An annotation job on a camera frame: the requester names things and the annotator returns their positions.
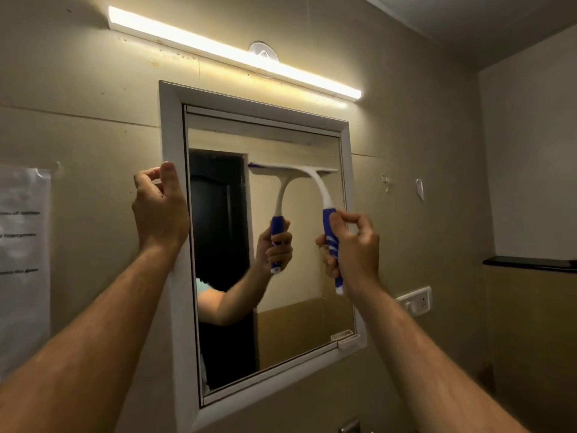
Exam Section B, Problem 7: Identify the white and blue squeegee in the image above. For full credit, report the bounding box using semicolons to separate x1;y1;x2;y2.
247;161;346;296

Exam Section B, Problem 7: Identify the black stone ledge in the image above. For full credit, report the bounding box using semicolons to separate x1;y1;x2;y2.
482;255;577;274

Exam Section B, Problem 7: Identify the person's right hand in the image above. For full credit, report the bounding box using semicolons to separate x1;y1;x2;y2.
315;210;382;296

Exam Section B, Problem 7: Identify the person's right forearm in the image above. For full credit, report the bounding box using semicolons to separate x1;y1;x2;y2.
346;280;529;433

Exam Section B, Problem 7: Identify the white tube light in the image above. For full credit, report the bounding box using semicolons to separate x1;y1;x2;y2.
107;5;363;103

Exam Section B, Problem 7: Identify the person's left forearm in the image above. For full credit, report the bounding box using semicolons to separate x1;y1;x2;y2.
0;242;186;433

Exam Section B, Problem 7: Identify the white wall switch socket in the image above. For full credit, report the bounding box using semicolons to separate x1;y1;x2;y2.
395;286;433;317

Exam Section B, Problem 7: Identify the person's left hand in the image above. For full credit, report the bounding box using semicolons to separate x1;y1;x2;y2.
132;161;191;253

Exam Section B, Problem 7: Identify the white framed mirror cabinet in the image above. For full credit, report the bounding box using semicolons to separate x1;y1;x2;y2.
158;79;367;433

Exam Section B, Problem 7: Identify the round white wall mount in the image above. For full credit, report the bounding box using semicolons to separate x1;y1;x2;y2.
248;41;279;64

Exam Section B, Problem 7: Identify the white paper notice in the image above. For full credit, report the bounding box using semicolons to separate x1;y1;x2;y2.
0;164;53;380

